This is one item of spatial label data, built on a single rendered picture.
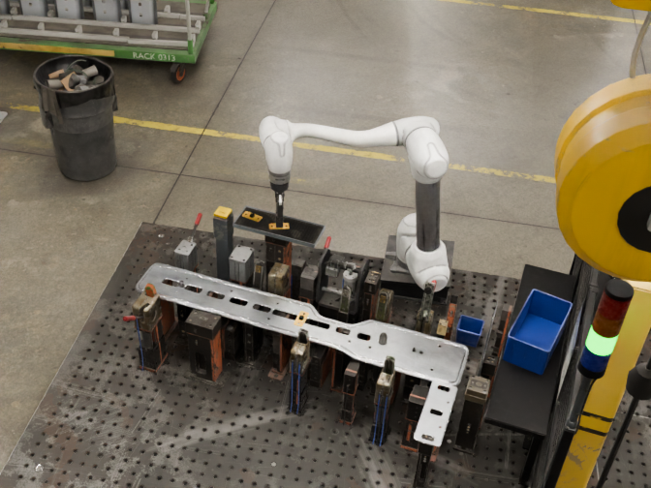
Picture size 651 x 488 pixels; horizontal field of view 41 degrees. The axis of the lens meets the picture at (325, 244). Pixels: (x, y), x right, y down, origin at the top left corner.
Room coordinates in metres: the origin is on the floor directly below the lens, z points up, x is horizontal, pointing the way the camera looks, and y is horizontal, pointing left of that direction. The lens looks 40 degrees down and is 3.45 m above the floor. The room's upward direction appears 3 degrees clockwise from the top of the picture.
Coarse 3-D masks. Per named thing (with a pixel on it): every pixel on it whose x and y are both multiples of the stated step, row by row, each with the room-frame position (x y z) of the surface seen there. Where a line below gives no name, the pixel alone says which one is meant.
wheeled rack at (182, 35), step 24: (168, 0) 6.90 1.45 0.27; (192, 0) 6.93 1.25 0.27; (0, 24) 6.17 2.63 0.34; (24, 24) 6.30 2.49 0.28; (48, 24) 6.32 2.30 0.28; (72, 24) 6.35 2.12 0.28; (96, 24) 6.34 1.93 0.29; (120, 24) 6.33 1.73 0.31; (144, 24) 6.35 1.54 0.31; (168, 24) 6.42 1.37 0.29; (192, 24) 6.46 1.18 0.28; (0, 48) 6.02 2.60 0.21; (24, 48) 6.00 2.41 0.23; (48, 48) 5.99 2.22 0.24; (72, 48) 5.99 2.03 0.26; (96, 48) 5.98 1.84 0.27; (120, 48) 6.00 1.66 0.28; (144, 48) 6.02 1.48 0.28; (168, 48) 6.03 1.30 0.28; (192, 48) 5.97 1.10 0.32
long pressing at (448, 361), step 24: (168, 288) 2.59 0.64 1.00; (216, 288) 2.60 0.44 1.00; (240, 288) 2.61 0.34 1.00; (216, 312) 2.46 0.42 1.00; (240, 312) 2.47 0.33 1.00; (264, 312) 2.47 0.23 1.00; (288, 312) 2.48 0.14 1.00; (312, 312) 2.49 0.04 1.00; (312, 336) 2.35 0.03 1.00; (336, 336) 2.36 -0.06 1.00; (408, 336) 2.38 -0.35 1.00; (432, 336) 2.39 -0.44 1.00; (360, 360) 2.25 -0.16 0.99; (384, 360) 2.25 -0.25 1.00; (408, 360) 2.25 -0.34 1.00; (432, 360) 2.26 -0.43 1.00; (456, 360) 2.27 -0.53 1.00; (456, 384) 2.15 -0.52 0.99
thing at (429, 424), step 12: (432, 384) 2.14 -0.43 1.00; (444, 384) 2.14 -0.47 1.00; (432, 396) 2.08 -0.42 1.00; (444, 396) 2.09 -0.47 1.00; (432, 408) 2.03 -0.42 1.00; (444, 408) 2.03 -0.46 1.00; (420, 420) 1.97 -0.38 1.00; (432, 420) 1.97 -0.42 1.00; (444, 420) 1.97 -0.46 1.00; (420, 432) 1.92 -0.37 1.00; (432, 432) 1.92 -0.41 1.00; (444, 432) 1.92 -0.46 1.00; (432, 444) 1.86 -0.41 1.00
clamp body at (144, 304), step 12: (144, 300) 2.44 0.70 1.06; (156, 300) 2.45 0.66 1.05; (144, 312) 2.39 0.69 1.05; (156, 312) 2.44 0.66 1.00; (144, 324) 2.39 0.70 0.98; (156, 324) 2.43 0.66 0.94; (144, 336) 2.41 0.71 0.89; (156, 336) 2.44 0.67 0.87; (144, 348) 2.41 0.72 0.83; (156, 348) 2.42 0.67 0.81; (144, 360) 2.40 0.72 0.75; (156, 360) 2.40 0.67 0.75; (168, 360) 2.46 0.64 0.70
